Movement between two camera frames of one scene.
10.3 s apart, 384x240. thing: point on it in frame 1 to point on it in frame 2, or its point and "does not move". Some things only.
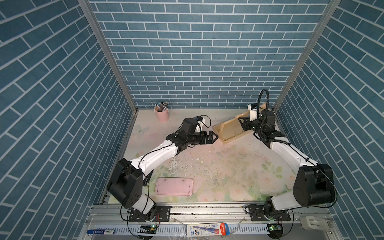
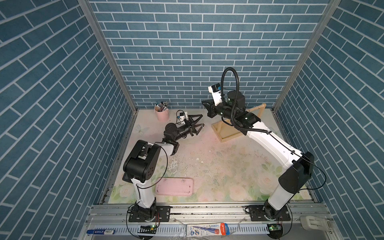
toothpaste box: [208, 229] does not move
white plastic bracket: [315, 223] does not move
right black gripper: [242, 124] to [211, 109]
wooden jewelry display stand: [231, 129] does not move
